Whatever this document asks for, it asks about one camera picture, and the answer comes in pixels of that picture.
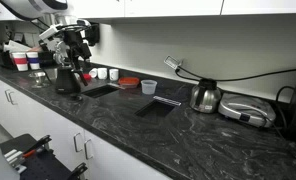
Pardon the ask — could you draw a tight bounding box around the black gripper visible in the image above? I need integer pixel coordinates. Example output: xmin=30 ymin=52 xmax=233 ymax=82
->
xmin=62 ymin=29 xmax=93 ymax=73

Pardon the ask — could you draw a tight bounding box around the small white tipped cup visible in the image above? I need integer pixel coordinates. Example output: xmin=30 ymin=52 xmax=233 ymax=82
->
xmin=88 ymin=67 xmax=99 ymax=79

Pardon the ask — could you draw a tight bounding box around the white ceramic mug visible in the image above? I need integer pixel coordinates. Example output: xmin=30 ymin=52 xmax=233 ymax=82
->
xmin=108 ymin=68 xmax=120 ymax=82
xmin=97 ymin=67 xmax=108 ymax=80

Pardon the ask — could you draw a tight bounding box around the black gooseneck kettle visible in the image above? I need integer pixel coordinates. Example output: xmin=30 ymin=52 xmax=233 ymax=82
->
xmin=54 ymin=64 xmax=89 ymax=95

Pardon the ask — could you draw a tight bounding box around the white cup blue band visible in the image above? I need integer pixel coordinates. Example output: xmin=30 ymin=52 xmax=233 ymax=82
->
xmin=25 ymin=50 xmax=42 ymax=71

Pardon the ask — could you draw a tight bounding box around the red bowl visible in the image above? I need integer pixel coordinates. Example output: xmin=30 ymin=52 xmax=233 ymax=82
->
xmin=117 ymin=76 xmax=141 ymax=90

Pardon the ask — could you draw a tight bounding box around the white cup red band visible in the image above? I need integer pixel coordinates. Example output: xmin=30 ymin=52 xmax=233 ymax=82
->
xmin=11 ymin=51 xmax=29 ymax=72

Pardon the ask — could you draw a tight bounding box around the clear plastic deli container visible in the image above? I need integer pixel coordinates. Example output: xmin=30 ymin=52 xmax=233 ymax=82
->
xmin=140 ymin=79 xmax=158 ymax=96

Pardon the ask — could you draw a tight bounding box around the white lower cabinet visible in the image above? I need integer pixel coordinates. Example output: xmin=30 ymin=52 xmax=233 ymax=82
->
xmin=0 ymin=73 xmax=173 ymax=180

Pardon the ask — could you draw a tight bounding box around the white cabinet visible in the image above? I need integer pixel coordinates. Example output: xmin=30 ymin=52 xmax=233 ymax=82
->
xmin=0 ymin=73 xmax=173 ymax=180
xmin=0 ymin=0 xmax=296 ymax=25

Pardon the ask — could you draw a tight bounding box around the black organizer tray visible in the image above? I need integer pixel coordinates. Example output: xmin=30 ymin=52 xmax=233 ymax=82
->
xmin=0 ymin=44 xmax=16 ymax=70

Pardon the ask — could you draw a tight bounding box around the black clamp red tip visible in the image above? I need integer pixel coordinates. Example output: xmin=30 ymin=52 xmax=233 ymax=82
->
xmin=22 ymin=134 xmax=53 ymax=158

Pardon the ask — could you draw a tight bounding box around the white upper cabinet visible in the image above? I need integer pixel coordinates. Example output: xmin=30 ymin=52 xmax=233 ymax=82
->
xmin=0 ymin=0 xmax=296 ymax=25

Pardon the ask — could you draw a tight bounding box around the black pegboard cart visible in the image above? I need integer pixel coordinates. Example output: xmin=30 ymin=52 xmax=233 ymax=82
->
xmin=0 ymin=133 xmax=89 ymax=180

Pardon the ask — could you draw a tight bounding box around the stainless steel carafe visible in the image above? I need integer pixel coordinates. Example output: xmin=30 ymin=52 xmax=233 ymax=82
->
xmin=189 ymin=78 xmax=222 ymax=114

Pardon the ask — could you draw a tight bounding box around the silver waffle maker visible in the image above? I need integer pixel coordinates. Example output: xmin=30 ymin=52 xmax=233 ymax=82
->
xmin=217 ymin=92 xmax=277 ymax=129

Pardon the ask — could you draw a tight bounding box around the black wall dispenser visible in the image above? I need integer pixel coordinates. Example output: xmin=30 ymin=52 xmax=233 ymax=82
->
xmin=84 ymin=21 xmax=101 ymax=47

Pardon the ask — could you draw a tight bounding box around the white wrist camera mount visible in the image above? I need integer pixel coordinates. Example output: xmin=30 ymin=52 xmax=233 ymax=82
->
xmin=38 ymin=24 xmax=61 ymax=42

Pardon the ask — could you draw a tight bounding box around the silver cabinet handle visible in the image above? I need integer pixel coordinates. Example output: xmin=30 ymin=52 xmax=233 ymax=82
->
xmin=4 ymin=88 xmax=13 ymax=104
xmin=8 ymin=90 xmax=19 ymax=106
xmin=73 ymin=132 xmax=84 ymax=154
xmin=83 ymin=138 xmax=95 ymax=161

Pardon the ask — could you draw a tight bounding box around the long black power cable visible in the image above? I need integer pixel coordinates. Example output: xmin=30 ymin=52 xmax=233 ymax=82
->
xmin=174 ymin=65 xmax=296 ymax=83

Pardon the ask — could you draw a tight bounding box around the looped black appliance cable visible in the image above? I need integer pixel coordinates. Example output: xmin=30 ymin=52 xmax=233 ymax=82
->
xmin=274 ymin=85 xmax=296 ymax=132

